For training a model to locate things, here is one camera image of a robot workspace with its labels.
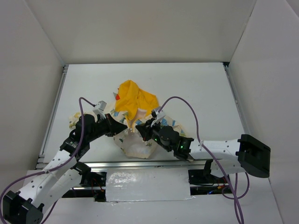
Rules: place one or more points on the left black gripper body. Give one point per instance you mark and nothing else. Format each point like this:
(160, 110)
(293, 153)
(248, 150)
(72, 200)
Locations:
(109, 124)

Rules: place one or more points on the cream dinosaur print hooded jacket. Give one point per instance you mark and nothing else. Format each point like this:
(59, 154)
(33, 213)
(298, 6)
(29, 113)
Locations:
(132, 107)

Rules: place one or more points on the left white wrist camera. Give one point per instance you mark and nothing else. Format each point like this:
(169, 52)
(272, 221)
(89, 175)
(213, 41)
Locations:
(99, 108)

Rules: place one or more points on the aluminium frame rail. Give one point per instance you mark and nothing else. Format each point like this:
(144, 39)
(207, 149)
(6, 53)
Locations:
(146, 164)
(40, 160)
(235, 96)

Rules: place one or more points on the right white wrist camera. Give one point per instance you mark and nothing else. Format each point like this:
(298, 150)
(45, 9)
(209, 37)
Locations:
(157, 114)

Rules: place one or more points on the white foil covered panel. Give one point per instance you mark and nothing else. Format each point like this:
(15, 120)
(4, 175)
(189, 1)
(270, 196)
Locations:
(150, 184)

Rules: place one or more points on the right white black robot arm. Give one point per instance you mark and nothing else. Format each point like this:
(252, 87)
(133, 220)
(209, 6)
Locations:
(244, 155)

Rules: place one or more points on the aluminium frame rail front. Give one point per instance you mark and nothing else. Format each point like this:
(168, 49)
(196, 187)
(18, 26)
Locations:
(146, 164)

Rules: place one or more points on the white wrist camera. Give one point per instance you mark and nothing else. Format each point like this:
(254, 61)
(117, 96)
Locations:
(157, 114)
(99, 108)

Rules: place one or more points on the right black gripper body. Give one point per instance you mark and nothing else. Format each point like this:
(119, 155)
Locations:
(150, 132)

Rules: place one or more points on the aluminium frame rail left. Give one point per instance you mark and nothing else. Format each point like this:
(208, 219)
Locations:
(40, 160)

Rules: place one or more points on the aluminium frame rail right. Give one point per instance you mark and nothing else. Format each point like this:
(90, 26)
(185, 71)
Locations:
(235, 96)

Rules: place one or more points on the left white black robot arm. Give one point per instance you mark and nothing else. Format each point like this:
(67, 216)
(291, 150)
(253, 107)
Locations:
(65, 171)

